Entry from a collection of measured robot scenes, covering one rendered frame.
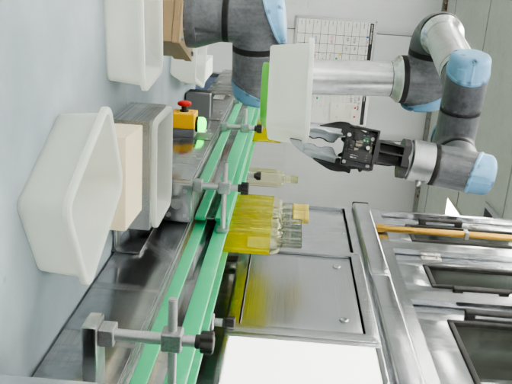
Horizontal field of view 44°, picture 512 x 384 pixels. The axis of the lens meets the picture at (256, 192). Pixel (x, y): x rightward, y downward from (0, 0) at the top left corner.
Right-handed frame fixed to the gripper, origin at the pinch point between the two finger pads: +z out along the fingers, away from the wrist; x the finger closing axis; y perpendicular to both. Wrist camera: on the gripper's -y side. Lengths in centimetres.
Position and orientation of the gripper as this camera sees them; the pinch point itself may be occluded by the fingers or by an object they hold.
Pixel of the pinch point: (297, 138)
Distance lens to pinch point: 118.5
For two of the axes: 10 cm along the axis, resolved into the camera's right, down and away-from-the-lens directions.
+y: -0.4, 0.0, -10.0
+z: -9.8, -2.0, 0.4
